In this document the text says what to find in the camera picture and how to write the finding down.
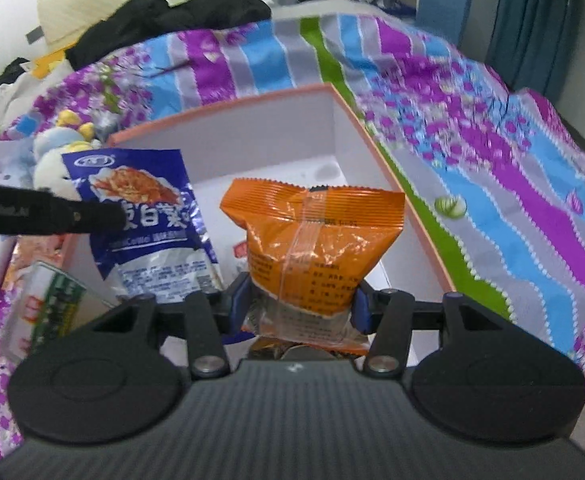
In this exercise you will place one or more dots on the grey wall socket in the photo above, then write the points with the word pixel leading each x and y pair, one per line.
pixel 35 35

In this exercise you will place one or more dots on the floral striped blanket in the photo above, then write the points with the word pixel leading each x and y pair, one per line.
pixel 472 185

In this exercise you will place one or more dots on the pale blue plastic bag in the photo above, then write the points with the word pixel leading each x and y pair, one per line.
pixel 10 162

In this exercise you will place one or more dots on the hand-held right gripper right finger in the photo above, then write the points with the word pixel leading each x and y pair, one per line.
pixel 362 307

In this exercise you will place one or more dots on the grey bed sheet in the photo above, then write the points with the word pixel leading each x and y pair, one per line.
pixel 12 105

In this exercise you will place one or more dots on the yellow pillow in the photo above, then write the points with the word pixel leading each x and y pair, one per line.
pixel 50 64

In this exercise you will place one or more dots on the blue white snack packet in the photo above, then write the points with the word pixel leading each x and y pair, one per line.
pixel 142 265

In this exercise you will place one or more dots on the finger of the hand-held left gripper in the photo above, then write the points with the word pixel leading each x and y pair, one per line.
pixel 82 215

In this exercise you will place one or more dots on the blue plush toy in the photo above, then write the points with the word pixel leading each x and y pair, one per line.
pixel 65 127

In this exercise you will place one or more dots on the blue curtain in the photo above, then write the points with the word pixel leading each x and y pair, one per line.
pixel 537 25

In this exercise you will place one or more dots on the orange snack packet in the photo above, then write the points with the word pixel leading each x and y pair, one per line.
pixel 317 240

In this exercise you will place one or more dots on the black clothing pile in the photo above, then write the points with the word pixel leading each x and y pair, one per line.
pixel 172 20

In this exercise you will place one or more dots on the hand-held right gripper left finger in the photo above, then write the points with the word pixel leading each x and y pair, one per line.
pixel 237 305

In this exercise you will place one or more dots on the pink cardboard box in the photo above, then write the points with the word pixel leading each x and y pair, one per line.
pixel 272 135

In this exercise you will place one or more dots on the dark clothing heap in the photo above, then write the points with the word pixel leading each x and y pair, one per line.
pixel 8 74

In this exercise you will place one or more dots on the white plush toy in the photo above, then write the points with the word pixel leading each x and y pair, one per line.
pixel 55 172

